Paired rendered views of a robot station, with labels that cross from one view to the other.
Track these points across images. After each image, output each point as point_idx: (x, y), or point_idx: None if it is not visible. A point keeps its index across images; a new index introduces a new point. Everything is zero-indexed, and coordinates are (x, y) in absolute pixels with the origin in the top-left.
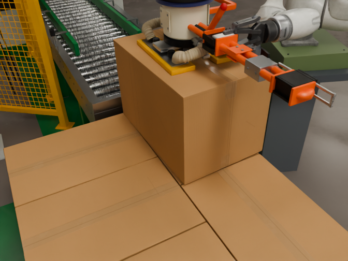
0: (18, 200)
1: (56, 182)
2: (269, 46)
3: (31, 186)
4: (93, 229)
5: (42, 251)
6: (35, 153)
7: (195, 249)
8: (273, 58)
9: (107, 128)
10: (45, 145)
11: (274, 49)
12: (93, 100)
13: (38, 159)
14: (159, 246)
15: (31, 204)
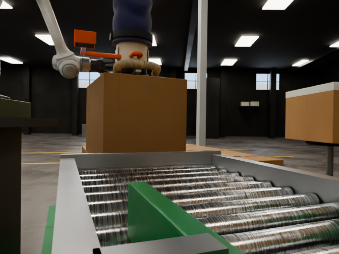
0: (241, 152)
1: (224, 153)
2: (7, 106)
3: (238, 153)
4: (194, 149)
5: (215, 149)
6: (251, 157)
7: None
8: (16, 114)
9: None
10: (248, 159)
11: (17, 104)
12: (219, 154)
13: (246, 156)
14: None
15: (232, 152)
